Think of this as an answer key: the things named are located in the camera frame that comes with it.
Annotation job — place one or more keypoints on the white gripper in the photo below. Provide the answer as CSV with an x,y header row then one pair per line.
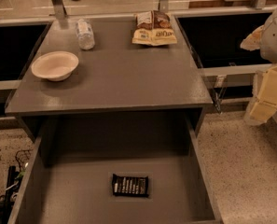
x,y
275,37

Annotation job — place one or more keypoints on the black rxbar chocolate bar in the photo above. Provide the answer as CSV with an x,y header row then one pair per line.
x,y
129,186

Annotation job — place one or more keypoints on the grey counter cabinet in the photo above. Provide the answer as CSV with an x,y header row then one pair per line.
x,y
115,75

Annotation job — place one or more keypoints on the open grey top drawer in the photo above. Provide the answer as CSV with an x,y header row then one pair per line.
x,y
119,168

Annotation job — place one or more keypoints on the brown yellow snack bag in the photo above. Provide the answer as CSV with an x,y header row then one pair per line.
x,y
153,28

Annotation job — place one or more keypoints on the white paper bowl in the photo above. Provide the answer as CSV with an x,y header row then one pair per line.
x,y
55,66

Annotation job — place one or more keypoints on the grey metal post left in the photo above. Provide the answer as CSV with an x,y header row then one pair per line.
x,y
59,9

